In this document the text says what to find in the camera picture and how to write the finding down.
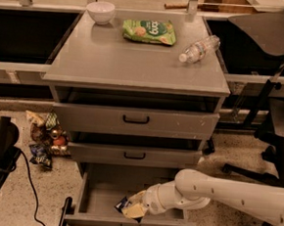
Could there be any wooden stick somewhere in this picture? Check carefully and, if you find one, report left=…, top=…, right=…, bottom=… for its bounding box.
left=165, top=3, right=188, bottom=10

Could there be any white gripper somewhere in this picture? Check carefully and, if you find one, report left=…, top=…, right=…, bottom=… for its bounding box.
left=121, top=185, right=160, bottom=219

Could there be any black office chair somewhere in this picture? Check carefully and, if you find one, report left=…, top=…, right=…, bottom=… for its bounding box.
left=211, top=7, right=284, bottom=226

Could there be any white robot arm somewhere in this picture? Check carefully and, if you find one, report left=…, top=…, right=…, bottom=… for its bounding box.
left=119, top=168, right=284, bottom=226

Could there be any pile of snack packages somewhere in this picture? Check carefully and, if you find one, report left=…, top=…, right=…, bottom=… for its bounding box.
left=25, top=110, right=71, bottom=169

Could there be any clear plastic water bottle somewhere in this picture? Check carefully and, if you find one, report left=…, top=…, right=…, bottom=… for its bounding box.
left=178, top=35, right=220, bottom=64

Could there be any grey top drawer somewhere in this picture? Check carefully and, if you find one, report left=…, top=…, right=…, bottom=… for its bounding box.
left=53, top=103, right=219, bottom=140

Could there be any grey open bottom drawer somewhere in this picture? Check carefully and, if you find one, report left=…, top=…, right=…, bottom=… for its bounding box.
left=65, top=163, right=196, bottom=226

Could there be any white bowl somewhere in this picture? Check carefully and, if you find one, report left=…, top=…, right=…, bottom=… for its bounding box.
left=86, top=1, right=115, bottom=24

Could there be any grey drawer cabinet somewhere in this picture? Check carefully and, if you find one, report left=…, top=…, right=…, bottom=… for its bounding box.
left=44, top=9, right=229, bottom=223

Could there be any grey middle drawer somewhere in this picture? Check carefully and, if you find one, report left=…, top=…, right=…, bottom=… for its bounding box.
left=69, top=142, right=202, bottom=168

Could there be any green chip bag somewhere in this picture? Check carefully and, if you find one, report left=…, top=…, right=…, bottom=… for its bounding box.
left=122, top=19, right=176, bottom=46

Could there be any dark blue rxbar wrapper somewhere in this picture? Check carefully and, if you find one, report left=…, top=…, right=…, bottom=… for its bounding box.
left=115, top=197, right=142, bottom=223

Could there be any black cable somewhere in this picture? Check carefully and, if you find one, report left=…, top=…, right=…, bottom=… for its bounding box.
left=9, top=147, right=57, bottom=226

